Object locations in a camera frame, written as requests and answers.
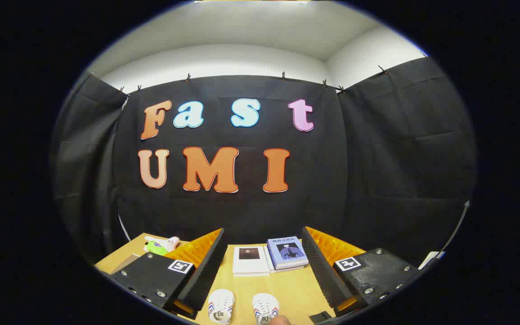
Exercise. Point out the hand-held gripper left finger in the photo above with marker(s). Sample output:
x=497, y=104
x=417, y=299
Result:
x=206, y=275

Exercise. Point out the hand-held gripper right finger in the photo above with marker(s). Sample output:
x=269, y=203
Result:
x=325, y=275

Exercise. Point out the white shoe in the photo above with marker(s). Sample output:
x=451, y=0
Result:
x=220, y=302
x=264, y=304

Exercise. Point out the blue book with figure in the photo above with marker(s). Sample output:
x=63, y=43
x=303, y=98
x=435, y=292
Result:
x=287, y=253

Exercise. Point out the white book with portrait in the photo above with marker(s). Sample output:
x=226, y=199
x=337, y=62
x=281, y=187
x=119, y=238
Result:
x=251, y=266

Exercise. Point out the pink and green plush toy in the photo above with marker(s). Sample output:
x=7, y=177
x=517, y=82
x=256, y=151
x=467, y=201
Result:
x=158, y=247

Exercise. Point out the black backdrop cloth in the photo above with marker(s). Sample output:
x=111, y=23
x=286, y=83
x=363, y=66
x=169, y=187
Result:
x=242, y=212

